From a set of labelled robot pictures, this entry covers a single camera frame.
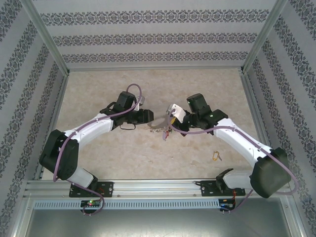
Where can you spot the aluminium back beam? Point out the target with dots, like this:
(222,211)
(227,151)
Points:
(155,68)

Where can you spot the aluminium corner post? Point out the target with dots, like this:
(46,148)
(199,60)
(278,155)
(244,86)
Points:
(263,37)
(47,37)

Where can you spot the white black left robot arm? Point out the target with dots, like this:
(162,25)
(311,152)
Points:
(91,128)

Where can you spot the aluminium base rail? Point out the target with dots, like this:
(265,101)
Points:
(155,187)

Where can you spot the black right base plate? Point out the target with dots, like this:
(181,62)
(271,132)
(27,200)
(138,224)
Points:
(207,188)

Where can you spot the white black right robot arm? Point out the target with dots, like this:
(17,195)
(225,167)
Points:
(237,138)

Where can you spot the circuit board with green light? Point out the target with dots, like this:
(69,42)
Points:
(91,203)

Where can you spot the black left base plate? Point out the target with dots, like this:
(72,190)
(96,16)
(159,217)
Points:
(106,188)

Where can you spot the metal keyring with keys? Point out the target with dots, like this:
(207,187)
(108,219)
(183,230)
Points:
(158,124)

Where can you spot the yellow key tag with key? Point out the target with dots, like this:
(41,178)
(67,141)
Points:
(215,156)

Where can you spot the red key tag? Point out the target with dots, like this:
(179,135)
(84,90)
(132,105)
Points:
(167,134)

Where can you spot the aluminium side rail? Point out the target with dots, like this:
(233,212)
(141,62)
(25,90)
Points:
(256,111)
(52,123)

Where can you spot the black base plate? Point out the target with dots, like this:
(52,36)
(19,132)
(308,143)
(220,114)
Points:
(106,188)
(207,188)

